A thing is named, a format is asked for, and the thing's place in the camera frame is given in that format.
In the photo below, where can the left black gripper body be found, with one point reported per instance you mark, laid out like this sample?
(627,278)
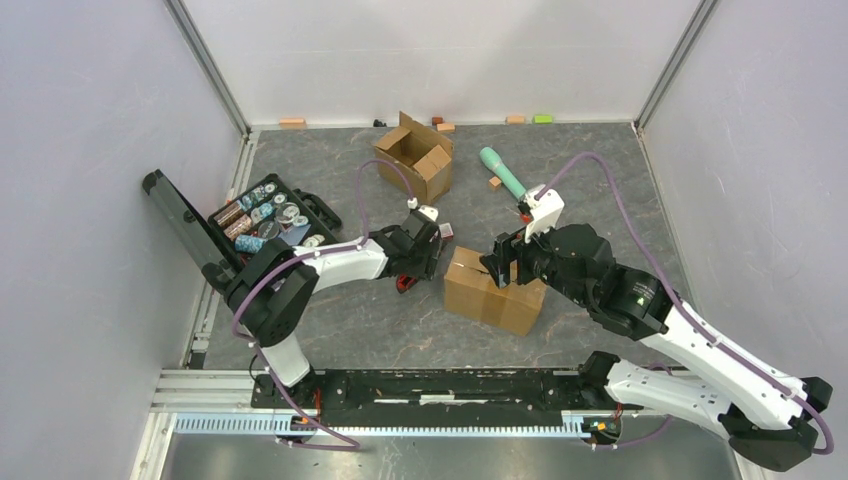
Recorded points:
(423,260)

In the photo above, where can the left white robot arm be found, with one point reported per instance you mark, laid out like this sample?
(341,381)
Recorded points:
(270,295)

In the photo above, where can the black case with poker chips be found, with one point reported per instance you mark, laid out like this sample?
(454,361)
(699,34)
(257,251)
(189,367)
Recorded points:
(235,246)

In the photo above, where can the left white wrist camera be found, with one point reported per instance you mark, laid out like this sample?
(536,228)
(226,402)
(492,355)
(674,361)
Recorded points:
(421,212)

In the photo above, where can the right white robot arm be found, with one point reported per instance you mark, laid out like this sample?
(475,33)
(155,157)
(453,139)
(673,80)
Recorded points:
(767,417)

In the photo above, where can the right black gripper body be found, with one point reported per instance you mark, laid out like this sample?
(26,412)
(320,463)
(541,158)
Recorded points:
(532,260)

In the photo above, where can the small red white box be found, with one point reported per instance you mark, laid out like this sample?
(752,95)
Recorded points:
(446,231)

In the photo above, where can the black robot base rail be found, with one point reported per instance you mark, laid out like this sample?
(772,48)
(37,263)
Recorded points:
(372,398)

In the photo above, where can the tan block far left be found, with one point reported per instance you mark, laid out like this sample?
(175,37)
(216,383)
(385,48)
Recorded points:
(291,123)

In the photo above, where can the brown cardboard express box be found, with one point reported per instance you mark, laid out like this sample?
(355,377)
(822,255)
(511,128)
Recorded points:
(422,155)

